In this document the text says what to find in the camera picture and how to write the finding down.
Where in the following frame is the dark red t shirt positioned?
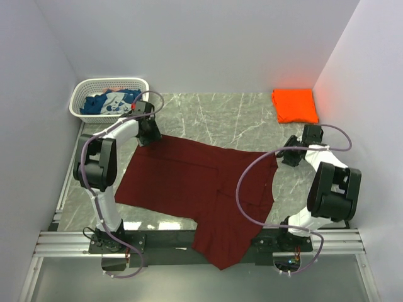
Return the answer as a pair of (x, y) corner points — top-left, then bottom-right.
(113, 134), (278, 271)

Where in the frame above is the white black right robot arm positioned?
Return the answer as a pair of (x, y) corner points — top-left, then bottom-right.
(276, 125), (361, 251)

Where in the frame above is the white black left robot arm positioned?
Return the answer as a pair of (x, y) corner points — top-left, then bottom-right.
(73, 100), (161, 252)

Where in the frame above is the folded orange t shirt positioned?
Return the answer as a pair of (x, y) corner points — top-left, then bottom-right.
(271, 89), (319, 124)

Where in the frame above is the blue printed t shirt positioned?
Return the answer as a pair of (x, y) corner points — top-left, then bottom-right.
(80, 89), (142, 115)

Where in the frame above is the pink garment in basket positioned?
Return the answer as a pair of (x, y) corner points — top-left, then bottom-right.
(102, 87), (125, 94)

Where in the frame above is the white perforated laundry basket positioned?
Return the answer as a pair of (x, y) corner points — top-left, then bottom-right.
(69, 77), (149, 124)

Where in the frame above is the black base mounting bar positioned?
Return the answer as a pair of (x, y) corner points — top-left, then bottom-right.
(88, 228), (313, 271)

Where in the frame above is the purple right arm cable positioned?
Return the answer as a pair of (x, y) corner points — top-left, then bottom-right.
(236, 124), (353, 277)

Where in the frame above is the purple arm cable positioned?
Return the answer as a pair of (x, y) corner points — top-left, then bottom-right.
(236, 124), (353, 277)
(80, 91), (165, 279)

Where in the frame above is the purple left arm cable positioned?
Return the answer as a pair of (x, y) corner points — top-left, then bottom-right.
(80, 91), (165, 279)

